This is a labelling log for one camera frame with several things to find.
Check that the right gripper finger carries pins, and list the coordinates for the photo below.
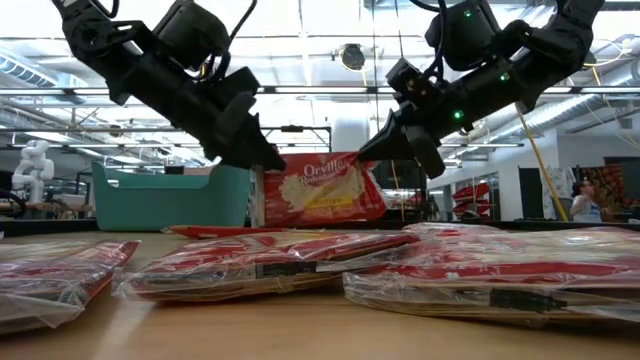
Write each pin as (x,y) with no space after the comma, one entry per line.
(390,145)

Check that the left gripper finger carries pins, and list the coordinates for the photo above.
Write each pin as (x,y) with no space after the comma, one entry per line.
(255,152)

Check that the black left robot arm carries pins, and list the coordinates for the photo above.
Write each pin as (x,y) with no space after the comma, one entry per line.
(100,35)

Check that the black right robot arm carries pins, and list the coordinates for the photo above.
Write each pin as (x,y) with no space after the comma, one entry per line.
(560,40)

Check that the shelf with red bins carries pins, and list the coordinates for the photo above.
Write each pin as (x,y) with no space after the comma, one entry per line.
(472,192)

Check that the teal plastic basket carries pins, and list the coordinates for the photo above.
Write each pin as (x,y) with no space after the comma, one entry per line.
(170,210)

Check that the black tall panel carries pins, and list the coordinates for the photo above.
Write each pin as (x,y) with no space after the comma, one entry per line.
(531,195)

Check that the white hanging coat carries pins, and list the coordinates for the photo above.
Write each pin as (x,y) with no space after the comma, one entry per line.
(565,180)

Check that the person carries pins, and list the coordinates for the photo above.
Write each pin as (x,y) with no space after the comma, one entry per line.
(585,207)

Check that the dark patterned cloth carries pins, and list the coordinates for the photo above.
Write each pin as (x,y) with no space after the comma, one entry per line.
(607,185)

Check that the white humanoid robot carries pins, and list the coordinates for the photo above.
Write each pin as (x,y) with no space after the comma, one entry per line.
(32,170)

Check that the black metal frame rig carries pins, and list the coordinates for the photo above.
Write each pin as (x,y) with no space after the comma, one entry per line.
(292,128)

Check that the black wall monitor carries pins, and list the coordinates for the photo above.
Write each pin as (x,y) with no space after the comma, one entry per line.
(412,185)

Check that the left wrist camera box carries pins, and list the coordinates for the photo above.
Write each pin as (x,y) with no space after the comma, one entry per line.
(235,82)

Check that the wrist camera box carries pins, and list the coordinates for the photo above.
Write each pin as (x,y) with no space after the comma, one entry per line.
(235,82)
(412,80)

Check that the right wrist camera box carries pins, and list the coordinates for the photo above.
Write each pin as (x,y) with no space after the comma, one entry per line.
(412,80)

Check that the black aluminium table frame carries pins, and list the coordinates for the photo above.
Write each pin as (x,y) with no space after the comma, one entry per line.
(50,225)

